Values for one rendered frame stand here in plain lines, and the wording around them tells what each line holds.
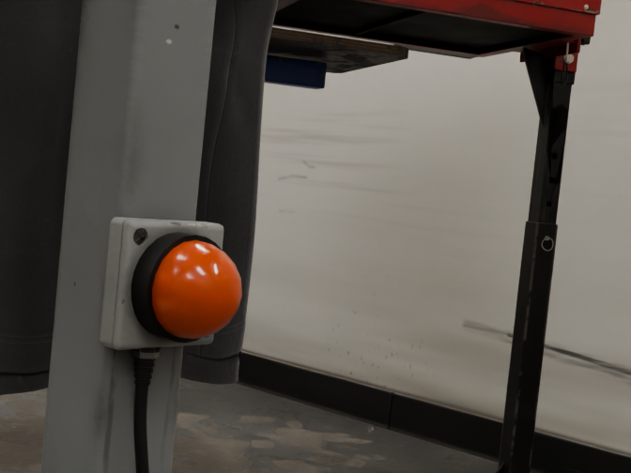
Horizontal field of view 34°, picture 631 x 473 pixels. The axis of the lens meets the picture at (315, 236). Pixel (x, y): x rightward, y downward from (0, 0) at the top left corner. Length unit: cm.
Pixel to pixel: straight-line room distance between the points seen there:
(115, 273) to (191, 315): 3
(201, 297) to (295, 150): 292
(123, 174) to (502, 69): 248
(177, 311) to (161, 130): 7
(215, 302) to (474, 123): 252
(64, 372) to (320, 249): 279
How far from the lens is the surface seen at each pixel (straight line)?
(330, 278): 317
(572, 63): 218
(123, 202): 40
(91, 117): 42
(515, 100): 282
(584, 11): 197
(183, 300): 38
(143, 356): 40
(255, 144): 84
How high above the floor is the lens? 70
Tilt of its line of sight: 3 degrees down
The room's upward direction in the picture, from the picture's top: 6 degrees clockwise
